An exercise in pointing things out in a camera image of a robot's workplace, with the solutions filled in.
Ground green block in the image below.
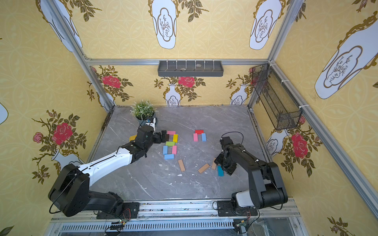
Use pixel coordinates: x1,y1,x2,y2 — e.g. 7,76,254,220
165,141,176,147

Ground yellow block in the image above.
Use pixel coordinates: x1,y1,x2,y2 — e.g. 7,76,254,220
173,134,178,143

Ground wooden block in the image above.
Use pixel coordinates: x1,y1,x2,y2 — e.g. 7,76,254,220
211,158,217,170
198,163,210,174
178,159,186,172

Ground teal block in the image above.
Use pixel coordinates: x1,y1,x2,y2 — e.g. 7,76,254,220
217,166,224,177

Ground light blue block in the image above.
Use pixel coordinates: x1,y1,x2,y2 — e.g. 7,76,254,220
162,146,168,155
164,154,174,160
201,133,207,142

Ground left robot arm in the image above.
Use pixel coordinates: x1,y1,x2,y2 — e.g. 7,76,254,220
48,125,169,217

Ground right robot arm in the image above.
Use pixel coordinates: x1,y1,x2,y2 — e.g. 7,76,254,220
214,137,288,209

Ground potted green plant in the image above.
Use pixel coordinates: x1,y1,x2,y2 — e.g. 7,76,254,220
131,100,156,125

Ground left circuit board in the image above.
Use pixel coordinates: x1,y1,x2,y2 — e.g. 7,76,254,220
108,220,127,232

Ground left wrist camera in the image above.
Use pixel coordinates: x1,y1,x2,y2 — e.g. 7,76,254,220
146,117,157,132

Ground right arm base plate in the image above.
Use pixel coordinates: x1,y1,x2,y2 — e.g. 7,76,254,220
214,198,258,217

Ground aluminium front rail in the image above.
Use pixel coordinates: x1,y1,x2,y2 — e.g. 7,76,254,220
45,198,309,236

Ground grey wall shelf tray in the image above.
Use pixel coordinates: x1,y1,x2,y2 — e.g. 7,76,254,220
157,60,224,77

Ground black wire mesh basket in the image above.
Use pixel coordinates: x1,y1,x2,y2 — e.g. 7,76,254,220
251,64,302,130

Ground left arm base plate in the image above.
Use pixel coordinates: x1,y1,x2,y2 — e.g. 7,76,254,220
96,202,140,220

